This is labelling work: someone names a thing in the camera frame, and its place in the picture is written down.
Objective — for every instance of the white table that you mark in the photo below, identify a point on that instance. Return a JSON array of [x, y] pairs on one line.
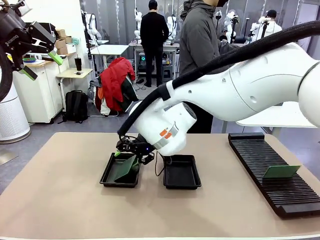
[[275, 117]]

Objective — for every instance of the person in black clothes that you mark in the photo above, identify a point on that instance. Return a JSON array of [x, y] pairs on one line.
[[153, 37]]

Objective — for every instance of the workbench with computer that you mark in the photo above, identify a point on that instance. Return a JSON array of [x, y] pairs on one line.
[[175, 46]]

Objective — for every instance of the green perforated circuit board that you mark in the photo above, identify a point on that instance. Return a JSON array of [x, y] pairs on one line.
[[125, 170], [281, 171]]

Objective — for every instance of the black tumbler cup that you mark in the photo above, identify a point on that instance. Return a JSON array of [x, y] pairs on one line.
[[78, 63]]

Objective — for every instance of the blue green bowl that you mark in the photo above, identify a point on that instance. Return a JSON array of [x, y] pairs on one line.
[[29, 60]]

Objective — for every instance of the cardboard box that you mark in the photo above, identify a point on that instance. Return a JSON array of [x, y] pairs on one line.
[[60, 32], [60, 43], [68, 39]]

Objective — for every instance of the black ESD tray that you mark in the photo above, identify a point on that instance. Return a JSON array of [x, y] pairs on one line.
[[181, 175], [110, 175]]

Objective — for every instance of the red jacket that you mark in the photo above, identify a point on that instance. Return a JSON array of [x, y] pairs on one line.
[[115, 82]]

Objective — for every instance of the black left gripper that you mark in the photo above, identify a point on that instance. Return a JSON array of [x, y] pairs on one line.
[[12, 32]]

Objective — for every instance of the chair with metal frame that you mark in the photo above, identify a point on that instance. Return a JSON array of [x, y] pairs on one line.
[[93, 86]]

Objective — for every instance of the black backpack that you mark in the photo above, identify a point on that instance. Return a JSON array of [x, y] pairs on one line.
[[76, 105]]

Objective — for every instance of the black slotted board rack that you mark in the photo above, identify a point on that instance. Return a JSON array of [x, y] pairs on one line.
[[275, 190]]

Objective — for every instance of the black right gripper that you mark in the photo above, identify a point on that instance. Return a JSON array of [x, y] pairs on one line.
[[141, 147]]

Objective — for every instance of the dark green garment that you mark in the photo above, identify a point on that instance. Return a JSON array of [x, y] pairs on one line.
[[130, 92]]

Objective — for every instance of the person in white with cap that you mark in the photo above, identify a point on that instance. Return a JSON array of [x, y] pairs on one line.
[[271, 27]]

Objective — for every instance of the small wooden side table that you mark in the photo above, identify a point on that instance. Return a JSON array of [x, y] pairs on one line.
[[75, 73]]

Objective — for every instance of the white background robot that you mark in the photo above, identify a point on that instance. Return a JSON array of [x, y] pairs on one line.
[[91, 25], [172, 26], [231, 22], [137, 25]]

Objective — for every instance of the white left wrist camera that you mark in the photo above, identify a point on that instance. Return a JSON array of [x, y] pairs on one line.
[[23, 7]]

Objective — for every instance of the white cylindrical air purifier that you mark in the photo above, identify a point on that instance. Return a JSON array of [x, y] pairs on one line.
[[12, 117]]

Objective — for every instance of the white desk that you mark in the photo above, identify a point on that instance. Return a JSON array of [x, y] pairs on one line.
[[110, 50]]

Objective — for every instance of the small grey stool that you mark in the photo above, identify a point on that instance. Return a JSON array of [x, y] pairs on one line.
[[167, 73]]

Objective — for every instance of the person in grey jacket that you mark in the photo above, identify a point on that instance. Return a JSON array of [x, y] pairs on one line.
[[197, 42]]

